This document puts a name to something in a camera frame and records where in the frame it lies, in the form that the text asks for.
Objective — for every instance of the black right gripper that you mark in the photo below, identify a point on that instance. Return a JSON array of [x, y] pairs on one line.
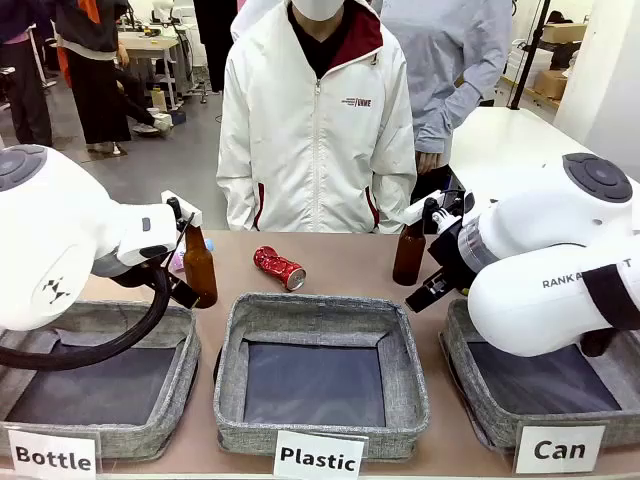
[[450, 255]]

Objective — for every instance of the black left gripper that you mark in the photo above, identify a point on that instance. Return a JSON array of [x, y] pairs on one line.
[[186, 296]]

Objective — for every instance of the brown glass bottle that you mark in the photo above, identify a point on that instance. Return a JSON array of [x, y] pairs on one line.
[[409, 257], [201, 270]]

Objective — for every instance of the clear bottle with pink label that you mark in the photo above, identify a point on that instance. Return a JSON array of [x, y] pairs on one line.
[[176, 260]]

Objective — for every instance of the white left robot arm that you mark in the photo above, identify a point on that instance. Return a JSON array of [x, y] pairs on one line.
[[50, 225]]

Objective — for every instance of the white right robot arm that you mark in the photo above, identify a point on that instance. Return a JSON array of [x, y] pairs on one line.
[[530, 310]]

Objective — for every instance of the person's right forearm white sleeve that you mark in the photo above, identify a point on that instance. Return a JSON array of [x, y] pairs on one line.
[[235, 180]]

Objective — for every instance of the person's left forearm white sleeve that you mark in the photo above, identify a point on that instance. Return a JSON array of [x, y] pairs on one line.
[[397, 185]]

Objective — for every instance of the grey fabric basket labelled Bottle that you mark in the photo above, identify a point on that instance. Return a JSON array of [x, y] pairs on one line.
[[170, 380]]

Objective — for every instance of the grey fabric basket labelled Can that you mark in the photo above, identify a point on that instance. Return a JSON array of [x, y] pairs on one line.
[[465, 380]]

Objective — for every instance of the crushed red can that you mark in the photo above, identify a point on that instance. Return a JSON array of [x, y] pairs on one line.
[[277, 267]]

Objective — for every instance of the grey fabric basket labelled Plastic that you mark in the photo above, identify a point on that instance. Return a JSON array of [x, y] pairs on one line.
[[320, 315]]

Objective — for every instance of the white Can label sign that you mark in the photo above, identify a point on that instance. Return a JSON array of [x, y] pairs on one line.
[[559, 450]]

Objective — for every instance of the hand of grey shirt person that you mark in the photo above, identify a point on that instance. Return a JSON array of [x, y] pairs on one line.
[[429, 162]]

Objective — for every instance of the large white table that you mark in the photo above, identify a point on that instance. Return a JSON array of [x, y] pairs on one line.
[[505, 145]]

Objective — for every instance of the seated person with white shoe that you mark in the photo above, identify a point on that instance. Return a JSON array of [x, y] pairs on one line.
[[145, 117]]

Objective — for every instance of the person in white jacket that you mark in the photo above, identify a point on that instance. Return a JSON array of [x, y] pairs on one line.
[[310, 150]]

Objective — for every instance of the white Plastic label sign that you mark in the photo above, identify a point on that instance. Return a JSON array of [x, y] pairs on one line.
[[320, 457]]

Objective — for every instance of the white Bottle label sign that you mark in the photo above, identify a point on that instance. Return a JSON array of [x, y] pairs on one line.
[[52, 457]]

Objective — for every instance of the person in black skirt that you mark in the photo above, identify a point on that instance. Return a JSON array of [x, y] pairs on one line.
[[95, 90]]

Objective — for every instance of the person in grey shirt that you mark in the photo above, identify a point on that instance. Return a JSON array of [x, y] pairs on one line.
[[450, 60]]

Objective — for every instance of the open cardboard box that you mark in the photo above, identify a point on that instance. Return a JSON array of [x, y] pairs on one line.
[[550, 84]]

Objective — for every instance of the white background desk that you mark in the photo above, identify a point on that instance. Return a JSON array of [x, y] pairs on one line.
[[150, 47]]

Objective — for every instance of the person in dark clothes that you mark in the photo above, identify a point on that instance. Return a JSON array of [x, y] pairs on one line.
[[27, 85]]

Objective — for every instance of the black stand pole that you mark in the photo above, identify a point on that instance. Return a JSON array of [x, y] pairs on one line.
[[527, 55]]

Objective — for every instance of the flat cardboard box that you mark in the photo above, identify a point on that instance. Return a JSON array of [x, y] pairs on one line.
[[565, 32]]

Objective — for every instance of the white face mask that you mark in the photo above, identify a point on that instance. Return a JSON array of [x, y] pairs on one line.
[[322, 7]]

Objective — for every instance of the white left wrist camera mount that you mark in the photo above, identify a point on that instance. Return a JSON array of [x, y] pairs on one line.
[[186, 210]]

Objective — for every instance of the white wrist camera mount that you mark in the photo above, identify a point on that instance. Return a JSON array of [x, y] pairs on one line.
[[417, 210], [186, 210]]

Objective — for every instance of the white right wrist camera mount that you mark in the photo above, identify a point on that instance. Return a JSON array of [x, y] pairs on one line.
[[417, 210]]

